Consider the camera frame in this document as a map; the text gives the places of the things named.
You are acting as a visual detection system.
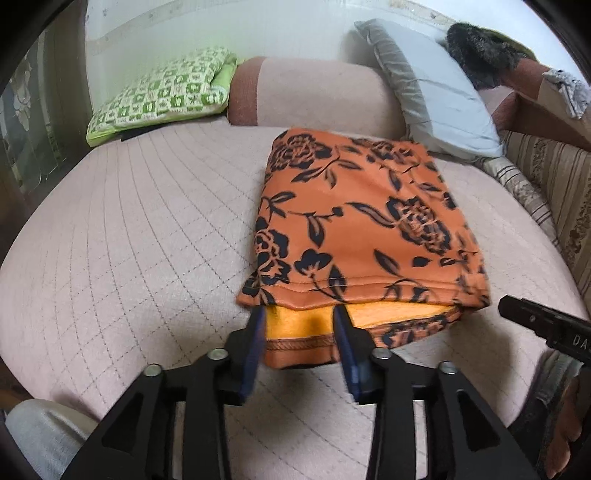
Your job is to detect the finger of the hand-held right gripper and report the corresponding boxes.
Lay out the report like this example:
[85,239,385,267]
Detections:
[498,295,552,343]

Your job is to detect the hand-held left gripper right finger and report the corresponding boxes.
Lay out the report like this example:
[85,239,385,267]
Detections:
[333,305,541,480]

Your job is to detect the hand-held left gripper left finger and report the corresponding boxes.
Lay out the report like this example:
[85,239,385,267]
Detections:
[60,307,267,480]

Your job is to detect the orange floral garment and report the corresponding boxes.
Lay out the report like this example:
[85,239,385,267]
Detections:
[235,128,491,370]

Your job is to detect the person's right forearm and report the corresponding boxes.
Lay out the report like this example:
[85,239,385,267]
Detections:
[508,364,591,480]

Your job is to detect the beige striped sofa cover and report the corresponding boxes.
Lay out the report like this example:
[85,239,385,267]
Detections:
[475,129,591,287]

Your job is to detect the pink quilted bed cover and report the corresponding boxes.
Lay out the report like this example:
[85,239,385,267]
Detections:
[0,122,587,480]

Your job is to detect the brown cardboard box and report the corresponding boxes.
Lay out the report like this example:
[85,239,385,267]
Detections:
[489,83,591,153]

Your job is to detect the grey white crumpled cloth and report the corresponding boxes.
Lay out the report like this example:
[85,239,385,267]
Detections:
[542,68,588,120]

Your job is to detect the person's grey trouser leg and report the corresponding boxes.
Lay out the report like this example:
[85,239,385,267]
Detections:
[4,399,100,480]

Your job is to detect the grey pillow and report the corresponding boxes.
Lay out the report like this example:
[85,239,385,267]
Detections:
[355,18,506,161]

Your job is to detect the pink bolster cushion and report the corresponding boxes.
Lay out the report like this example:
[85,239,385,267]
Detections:
[228,56,409,141]

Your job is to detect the dark furry garment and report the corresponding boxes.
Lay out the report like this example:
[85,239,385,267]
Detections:
[445,22,532,90]

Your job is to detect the green checked pillow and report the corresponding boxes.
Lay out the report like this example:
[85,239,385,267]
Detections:
[87,46,238,148]

